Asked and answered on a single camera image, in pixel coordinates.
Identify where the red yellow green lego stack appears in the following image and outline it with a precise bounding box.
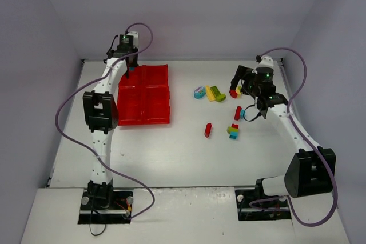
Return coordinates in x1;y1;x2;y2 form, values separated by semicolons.
229;86;242;98

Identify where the yellow long lego brick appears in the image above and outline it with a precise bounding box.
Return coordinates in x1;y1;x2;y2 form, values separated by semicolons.
205;86;216;102

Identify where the blue oval printed lego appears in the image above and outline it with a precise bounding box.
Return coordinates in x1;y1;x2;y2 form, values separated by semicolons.
194;86;206;99

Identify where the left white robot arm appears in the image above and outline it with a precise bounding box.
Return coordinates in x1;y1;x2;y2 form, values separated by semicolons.
82;31;139;198

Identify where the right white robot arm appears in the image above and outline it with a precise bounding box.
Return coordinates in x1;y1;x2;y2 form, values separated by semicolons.
230;65;336;198

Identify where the green lego brick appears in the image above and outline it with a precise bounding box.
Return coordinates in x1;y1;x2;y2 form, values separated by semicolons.
210;86;226;102

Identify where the red lego with blue brick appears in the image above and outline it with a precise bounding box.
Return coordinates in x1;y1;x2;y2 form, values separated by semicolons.
234;106;245;121

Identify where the red four-compartment bin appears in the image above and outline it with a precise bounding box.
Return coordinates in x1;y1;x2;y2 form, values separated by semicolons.
117;65;170;126

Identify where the green red blue lego cluster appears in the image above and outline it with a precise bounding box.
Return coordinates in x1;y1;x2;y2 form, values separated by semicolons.
226;123;239;139

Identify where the red curved lego brick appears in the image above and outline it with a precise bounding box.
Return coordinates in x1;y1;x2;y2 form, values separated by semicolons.
204;122;212;138

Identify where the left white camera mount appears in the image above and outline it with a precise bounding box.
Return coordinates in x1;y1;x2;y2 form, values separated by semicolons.
126;31;139;50

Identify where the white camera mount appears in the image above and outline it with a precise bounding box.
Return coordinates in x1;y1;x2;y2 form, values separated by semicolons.
126;31;139;50
252;55;274;73

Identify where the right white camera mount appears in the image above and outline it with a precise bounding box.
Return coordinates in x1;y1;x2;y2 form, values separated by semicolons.
252;55;274;73

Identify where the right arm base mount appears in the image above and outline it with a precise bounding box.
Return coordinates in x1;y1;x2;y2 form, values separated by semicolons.
235;189;292;222

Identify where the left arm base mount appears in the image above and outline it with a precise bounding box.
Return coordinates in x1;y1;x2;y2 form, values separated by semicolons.
78;189;133;225

